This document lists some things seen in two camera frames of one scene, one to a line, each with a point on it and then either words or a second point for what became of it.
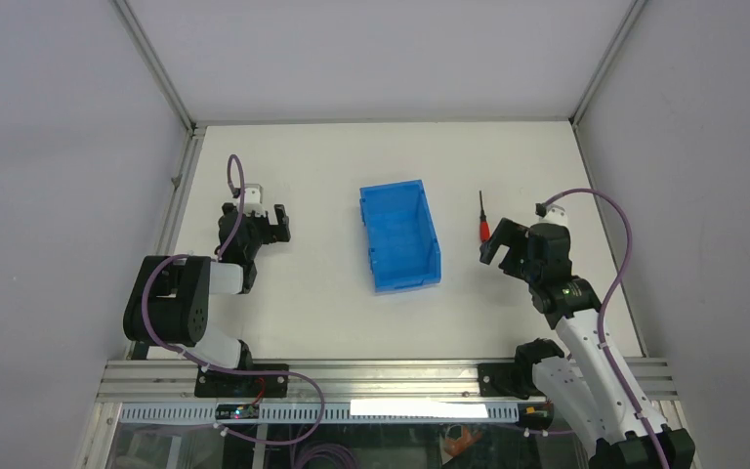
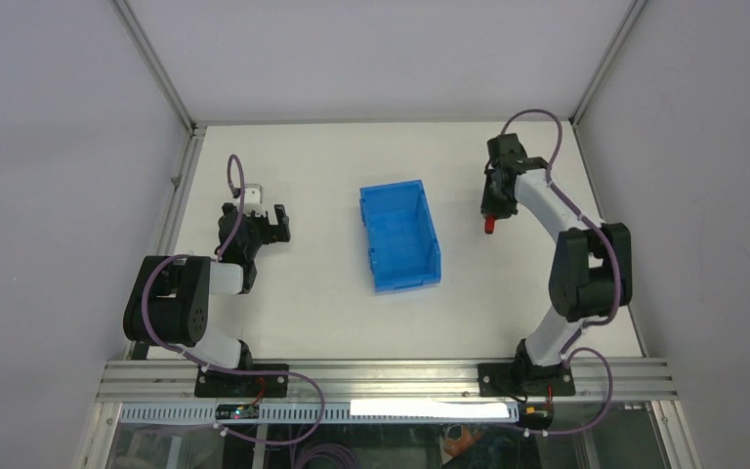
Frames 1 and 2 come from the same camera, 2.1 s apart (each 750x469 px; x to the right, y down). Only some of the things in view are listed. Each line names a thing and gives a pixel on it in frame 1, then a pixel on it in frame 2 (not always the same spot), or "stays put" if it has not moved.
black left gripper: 281,222 stays put
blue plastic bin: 404,249 stays put
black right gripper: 506,233 to 490,207
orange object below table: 468,437 stays put
